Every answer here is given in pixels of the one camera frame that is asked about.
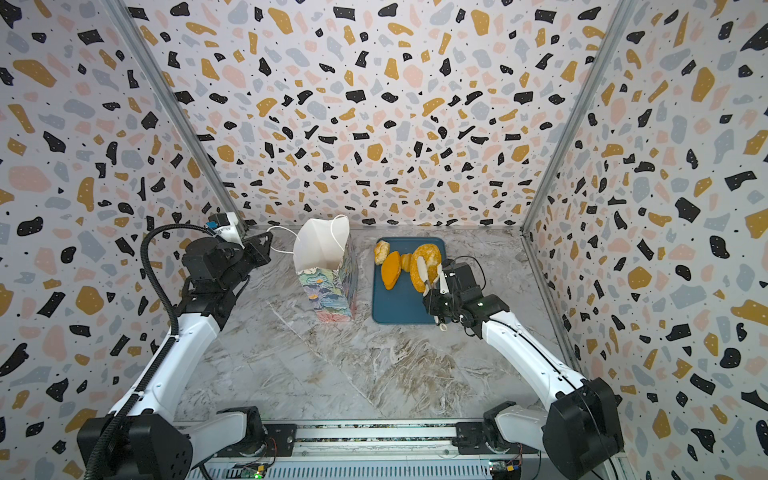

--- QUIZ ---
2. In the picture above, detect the large round bread loaf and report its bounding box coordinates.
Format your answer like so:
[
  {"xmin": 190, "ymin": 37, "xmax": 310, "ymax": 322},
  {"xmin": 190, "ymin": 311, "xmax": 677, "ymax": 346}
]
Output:
[{"xmin": 410, "ymin": 243, "xmax": 442, "ymax": 293}]

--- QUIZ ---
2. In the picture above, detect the small ridged bun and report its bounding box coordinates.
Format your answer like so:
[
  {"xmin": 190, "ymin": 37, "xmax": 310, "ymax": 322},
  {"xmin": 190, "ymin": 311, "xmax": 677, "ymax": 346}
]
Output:
[{"xmin": 401, "ymin": 253, "xmax": 413, "ymax": 273}]

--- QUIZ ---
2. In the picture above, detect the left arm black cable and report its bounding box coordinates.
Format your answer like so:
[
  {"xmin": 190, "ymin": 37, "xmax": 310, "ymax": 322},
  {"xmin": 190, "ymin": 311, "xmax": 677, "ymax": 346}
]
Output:
[{"xmin": 83, "ymin": 223, "xmax": 217, "ymax": 480}]

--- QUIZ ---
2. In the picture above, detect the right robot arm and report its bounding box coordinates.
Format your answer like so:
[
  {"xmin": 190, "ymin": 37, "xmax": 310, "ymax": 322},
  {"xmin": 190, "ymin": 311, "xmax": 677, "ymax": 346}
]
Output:
[{"xmin": 411, "ymin": 256, "xmax": 624, "ymax": 479}]

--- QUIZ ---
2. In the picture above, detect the orange oval bread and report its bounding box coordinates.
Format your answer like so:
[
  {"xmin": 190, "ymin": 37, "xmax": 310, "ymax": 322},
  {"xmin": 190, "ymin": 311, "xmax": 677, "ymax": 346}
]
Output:
[{"xmin": 381, "ymin": 251, "xmax": 402, "ymax": 290}]

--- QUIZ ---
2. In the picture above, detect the floral paper bag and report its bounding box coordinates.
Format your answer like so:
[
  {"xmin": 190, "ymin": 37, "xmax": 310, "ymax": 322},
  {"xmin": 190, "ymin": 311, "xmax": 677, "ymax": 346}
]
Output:
[{"xmin": 285, "ymin": 215, "xmax": 357, "ymax": 323}]

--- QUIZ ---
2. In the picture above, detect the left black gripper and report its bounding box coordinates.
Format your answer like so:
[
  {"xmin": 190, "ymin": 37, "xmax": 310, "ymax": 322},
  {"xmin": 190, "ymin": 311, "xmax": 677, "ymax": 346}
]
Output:
[{"xmin": 219, "ymin": 230, "xmax": 270, "ymax": 293}]

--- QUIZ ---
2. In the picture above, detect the teal tray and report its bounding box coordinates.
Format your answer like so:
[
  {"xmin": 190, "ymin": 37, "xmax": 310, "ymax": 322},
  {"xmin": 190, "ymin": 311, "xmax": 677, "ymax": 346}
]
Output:
[{"xmin": 372, "ymin": 236, "xmax": 447, "ymax": 326}]

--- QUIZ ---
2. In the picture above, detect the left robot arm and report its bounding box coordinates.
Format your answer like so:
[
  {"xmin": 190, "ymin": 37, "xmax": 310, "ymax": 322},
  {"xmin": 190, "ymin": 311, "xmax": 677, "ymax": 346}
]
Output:
[{"xmin": 77, "ymin": 226, "xmax": 273, "ymax": 479}]

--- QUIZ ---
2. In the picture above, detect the small crusty bread piece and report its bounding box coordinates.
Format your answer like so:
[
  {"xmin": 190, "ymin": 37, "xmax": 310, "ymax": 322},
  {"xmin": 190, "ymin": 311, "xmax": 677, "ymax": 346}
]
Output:
[{"xmin": 374, "ymin": 240, "xmax": 390, "ymax": 265}]

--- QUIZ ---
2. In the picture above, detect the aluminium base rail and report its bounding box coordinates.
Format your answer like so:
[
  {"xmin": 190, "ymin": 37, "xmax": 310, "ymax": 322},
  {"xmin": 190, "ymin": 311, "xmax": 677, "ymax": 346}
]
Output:
[{"xmin": 156, "ymin": 406, "xmax": 564, "ymax": 479}]

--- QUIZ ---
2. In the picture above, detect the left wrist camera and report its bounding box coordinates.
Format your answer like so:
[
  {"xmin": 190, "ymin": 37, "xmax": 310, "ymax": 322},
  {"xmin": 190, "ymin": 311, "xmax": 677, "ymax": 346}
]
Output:
[{"xmin": 206, "ymin": 211, "xmax": 243, "ymax": 246}]

